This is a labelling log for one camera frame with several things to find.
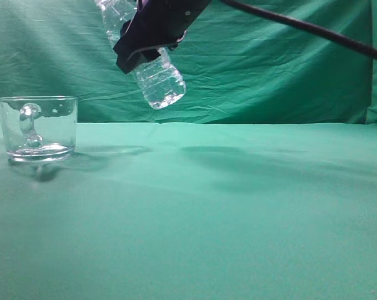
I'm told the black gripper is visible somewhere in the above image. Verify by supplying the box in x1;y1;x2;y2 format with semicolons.
113;0;210;74

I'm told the clear plastic water bottle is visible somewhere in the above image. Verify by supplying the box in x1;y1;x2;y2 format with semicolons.
95;0;186;109

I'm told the green backdrop cloth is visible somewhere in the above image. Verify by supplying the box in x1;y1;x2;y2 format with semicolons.
0;1;377;124

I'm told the clear glass mug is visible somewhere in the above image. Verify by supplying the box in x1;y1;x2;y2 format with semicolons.
0;96;78;163

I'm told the green table cloth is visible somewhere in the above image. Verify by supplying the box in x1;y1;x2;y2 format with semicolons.
0;122;377;299

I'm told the black cable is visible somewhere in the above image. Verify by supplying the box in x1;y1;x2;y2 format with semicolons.
221;0;377;66

